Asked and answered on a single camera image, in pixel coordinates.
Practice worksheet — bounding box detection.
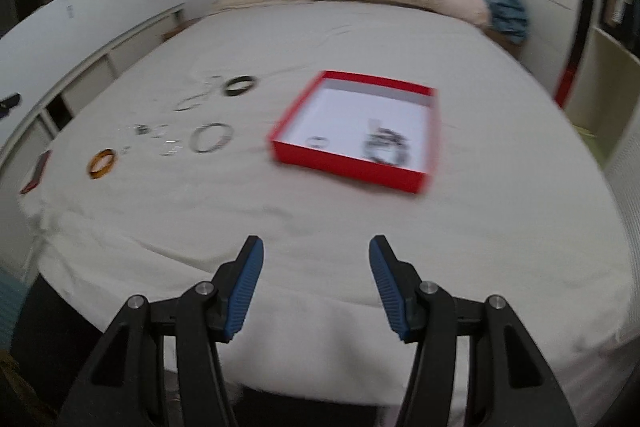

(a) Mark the red flat phone case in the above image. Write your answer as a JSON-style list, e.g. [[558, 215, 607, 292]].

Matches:
[[20, 150, 52, 195]]

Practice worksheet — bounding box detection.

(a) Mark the amber orange bangle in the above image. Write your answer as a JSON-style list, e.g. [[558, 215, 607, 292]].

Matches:
[[87, 148, 118, 180]]

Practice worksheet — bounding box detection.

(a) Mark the large silver bangle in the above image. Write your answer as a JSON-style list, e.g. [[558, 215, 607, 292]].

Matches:
[[189, 122, 234, 154]]

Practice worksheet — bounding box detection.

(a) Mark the red shallow cardboard box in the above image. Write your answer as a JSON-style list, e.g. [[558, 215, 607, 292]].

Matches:
[[268, 70, 440, 194]]

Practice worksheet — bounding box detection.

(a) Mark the white bed sheet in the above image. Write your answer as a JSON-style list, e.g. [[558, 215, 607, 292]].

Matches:
[[20, 2, 634, 426]]

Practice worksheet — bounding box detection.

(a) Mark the dark green jade bangle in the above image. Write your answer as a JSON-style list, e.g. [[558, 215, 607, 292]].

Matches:
[[222, 75, 258, 98]]

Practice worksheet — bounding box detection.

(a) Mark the wooden nightstand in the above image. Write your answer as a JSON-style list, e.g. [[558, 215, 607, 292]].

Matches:
[[484, 28, 523, 61]]

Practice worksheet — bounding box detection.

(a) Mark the cream open shelf unit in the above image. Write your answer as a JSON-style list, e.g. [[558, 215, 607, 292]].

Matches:
[[564, 26, 639, 167]]

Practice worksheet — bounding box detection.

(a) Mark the blue crumpled towel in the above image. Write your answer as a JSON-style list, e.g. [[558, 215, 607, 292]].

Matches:
[[485, 0, 529, 44]]

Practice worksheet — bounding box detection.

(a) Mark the white wall cabinet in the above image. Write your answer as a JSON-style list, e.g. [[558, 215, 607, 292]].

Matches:
[[0, 3, 187, 168]]

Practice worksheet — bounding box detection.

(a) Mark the beaded bracelet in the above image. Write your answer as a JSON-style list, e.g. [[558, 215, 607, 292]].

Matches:
[[361, 124, 412, 168]]

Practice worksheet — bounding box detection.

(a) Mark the thin silver chain necklace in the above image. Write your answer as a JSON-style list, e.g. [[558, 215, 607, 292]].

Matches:
[[172, 74, 224, 113]]

